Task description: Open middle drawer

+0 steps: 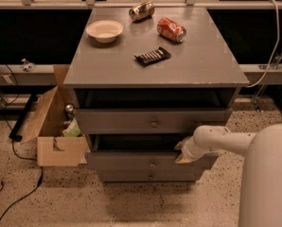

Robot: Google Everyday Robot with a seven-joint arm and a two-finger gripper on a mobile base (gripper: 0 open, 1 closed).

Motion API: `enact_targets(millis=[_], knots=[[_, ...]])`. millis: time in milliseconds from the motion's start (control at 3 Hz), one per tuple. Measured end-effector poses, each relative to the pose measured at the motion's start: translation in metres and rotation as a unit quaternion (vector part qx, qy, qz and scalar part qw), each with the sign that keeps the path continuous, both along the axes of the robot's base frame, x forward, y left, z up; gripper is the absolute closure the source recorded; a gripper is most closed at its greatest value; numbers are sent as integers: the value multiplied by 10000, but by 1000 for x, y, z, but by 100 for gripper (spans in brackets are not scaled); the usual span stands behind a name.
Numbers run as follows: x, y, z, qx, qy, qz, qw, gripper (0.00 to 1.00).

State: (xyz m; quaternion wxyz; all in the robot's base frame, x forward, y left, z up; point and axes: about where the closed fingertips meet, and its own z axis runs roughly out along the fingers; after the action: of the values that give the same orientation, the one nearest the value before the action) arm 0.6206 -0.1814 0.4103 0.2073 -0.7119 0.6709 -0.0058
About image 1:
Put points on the small clear object on ledge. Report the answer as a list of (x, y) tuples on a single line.
[(27, 65)]

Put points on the gold soda can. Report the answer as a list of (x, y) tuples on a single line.
[(142, 11)]

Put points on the green white bag in box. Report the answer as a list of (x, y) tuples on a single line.
[(72, 130)]

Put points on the red soda can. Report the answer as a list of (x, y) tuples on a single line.
[(171, 30)]

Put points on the silver can in box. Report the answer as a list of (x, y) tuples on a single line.
[(69, 109)]

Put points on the white bowl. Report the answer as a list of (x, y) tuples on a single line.
[(104, 31)]

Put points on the grey bottom drawer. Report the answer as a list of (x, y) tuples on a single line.
[(117, 176)]

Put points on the black bar on floor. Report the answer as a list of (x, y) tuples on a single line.
[(14, 132)]

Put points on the open cardboard box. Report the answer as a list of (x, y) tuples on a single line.
[(48, 123)]

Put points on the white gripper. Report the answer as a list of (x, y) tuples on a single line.
[(189, 149)]

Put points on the black snack bar wrapper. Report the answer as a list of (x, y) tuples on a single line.
[(152, 57)]

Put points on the grey drawer cabinet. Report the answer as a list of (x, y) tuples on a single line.
[(202, 73)]

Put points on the grey drawer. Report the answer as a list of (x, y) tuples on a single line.
[(141, 152), (142, 121), (117, 176)]

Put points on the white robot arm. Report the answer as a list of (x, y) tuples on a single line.
[(261, 185)]

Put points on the grey top drawer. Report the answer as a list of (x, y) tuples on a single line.
[(142, 121)]

